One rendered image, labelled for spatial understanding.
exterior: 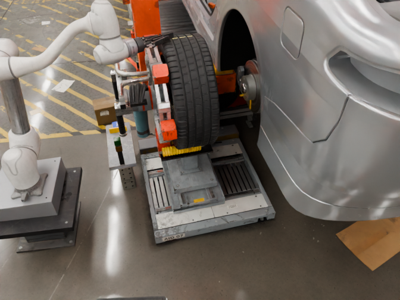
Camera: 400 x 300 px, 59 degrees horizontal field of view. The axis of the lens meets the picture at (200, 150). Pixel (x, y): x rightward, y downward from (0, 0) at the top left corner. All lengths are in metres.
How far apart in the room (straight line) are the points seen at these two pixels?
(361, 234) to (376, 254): 0.16
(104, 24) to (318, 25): 0.96
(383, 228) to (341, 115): 1.61
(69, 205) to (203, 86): 1.14
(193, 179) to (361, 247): 1.18
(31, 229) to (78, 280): 0.42
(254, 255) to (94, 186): 1.29
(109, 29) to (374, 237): 2.07
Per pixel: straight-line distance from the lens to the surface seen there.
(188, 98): 1.83
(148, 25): 2.35
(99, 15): 1.77
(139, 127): 2.36
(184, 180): 2.47
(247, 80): 2.15
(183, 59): 1.88
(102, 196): 2.77
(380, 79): 1.32
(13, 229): 2.41
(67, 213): 2.35
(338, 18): 1.20
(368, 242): 2.65
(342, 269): 2.49
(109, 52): 1.80
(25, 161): 2.23
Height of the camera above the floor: 2.07
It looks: 44 degrees down
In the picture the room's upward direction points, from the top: 1 degrees counter-clockwise
